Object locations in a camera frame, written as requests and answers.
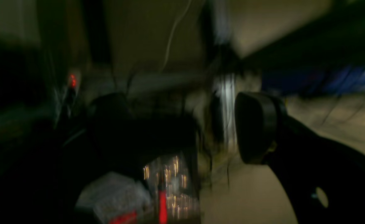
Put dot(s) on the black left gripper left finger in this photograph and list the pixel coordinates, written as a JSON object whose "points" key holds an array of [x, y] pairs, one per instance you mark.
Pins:
{"points": [[104, 137]]}

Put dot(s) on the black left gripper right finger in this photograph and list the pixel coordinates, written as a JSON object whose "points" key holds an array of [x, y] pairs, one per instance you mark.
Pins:
{"points": [[323, 179]]}

